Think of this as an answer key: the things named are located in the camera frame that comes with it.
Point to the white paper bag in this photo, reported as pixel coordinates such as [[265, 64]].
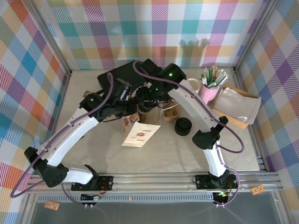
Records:
[[140, 135]]

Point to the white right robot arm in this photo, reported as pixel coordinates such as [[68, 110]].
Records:
[[191, 102]]

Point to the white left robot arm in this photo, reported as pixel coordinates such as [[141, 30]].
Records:
[[77, 130]]

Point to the stack of paper cups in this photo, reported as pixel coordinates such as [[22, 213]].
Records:
[[196, 86]]

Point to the green striped straw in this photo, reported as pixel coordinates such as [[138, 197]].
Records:
[[203, 79]]

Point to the small sticker card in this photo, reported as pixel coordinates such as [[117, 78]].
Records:
[[87, 93]]

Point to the black flat device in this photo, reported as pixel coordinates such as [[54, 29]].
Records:
[[123, 72]]

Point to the green paper straw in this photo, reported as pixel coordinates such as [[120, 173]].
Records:
[[211, 74]]

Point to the pink cup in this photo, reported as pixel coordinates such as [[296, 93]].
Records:
[[208, 95]]

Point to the wooden stirrer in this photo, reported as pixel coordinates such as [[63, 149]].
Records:
[[216, 70]]

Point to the white wrapped straw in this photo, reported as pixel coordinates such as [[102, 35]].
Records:
[[220, 75], [224, 79]]

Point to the stack of black lids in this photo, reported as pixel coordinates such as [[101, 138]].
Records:
[[182, 127]]

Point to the small circuit board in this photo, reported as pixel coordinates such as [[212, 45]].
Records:
[[222, 196], [92, 198]]

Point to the orange paper tag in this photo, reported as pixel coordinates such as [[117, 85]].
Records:
[[257, 191], [51, 205]]

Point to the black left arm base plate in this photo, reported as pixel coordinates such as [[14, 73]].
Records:
[[106, 183]]

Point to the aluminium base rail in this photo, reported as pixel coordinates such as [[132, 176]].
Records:
[[151, 183]]

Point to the aluminium frame post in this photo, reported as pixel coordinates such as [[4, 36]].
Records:
[[51, 37], [254, 35]]

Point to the slotted metal duct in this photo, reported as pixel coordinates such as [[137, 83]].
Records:
[[151, 198]]

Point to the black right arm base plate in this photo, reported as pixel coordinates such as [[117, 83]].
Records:
[[203, 182]]

